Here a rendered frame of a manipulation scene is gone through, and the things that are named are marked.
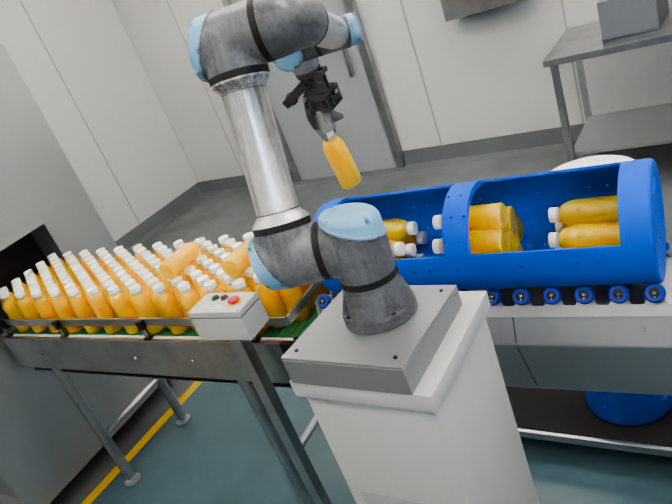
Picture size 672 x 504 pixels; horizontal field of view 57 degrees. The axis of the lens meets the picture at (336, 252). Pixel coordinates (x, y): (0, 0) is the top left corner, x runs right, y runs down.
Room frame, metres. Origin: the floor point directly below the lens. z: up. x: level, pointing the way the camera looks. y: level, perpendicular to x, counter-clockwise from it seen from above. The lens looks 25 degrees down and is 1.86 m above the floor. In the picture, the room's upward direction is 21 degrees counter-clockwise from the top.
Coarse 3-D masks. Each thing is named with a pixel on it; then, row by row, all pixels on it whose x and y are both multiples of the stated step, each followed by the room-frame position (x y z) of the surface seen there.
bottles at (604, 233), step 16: (560, 224) 1.39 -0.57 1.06; (576, 224) 1.31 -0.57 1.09; (592, 224) 1.28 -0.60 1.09; (608, 224) 1.25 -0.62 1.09; (400, 240) 1.65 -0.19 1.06; (416, 240) 1.64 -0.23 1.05; (512, 240) 1.41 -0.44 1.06; (560, 240) 1.31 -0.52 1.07; (576, 240) 1.27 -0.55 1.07; (592, 240) 1.25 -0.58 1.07; (608, 240) 1.23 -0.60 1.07; (400, 256) 1.57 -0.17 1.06; (416, 256) 1.60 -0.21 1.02
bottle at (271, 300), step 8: (256, 288) 1.73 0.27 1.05; (264, 288) 1.71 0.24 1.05; (264, 296) 1.71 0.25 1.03; (272, 296) 1.71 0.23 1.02; (280, 296) 1.74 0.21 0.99; (264, 304) 1.71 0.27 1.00; (272, 304) 1.71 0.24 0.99; (280, 304) 1.72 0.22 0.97; (272, 312) 1.71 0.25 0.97; (280, 312) 1.71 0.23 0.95
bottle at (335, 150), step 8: (336, 136) 1.76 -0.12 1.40; (328, 144) 1.74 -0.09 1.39; (336, 144) 1.74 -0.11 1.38; (344, 144) 1.75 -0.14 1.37; (328, 152) 1.74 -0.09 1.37; (336, 152) 1.73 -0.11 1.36; (344, 152) 1.74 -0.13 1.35; (328, 160) 1.76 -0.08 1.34; (336, 160) 1.74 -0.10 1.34; (344, 160) 1.74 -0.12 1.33; (352, 160) 1.76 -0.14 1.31; (336, 168) 1.75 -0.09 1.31; (344, 168) 1.74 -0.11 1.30; (352, 168) 1.75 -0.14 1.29; (336, 176) 1.77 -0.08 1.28; (344, 176) 1.74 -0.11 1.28; (352, 176) 1.75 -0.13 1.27; (360, 176) 1.77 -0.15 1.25; (344, 184) 1.75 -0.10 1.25; (352, 184) 1.75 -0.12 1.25
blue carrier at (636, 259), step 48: (432, 192) 1.60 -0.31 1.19; (480, 192) 1.54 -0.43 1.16; (528, 192) 1.48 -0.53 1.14; (576, 192) 1.41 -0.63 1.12; (624, 192) 1.16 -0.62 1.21; (432, 240) 1.65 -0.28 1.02; (528, 240) 1.47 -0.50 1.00; (624, 240) 1.11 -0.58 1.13; (336, 288) 1.59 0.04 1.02; (480, 288) 1.37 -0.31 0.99
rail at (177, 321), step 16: (16, 320) 2.47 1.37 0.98; (32, 320) 2.40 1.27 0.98; (48, 320) 2.33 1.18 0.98; (64, 320) 2.27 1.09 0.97; (80, 320) 2.21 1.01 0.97; (96, 320) 2.15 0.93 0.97; (112, 320) 2.10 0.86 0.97; (128, 320) 2.04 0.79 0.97; (144, 320) 1.99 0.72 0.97; (160, 320) 1.94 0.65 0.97; (176, 320) 1.90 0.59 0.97; (272, 320) 1.65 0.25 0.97
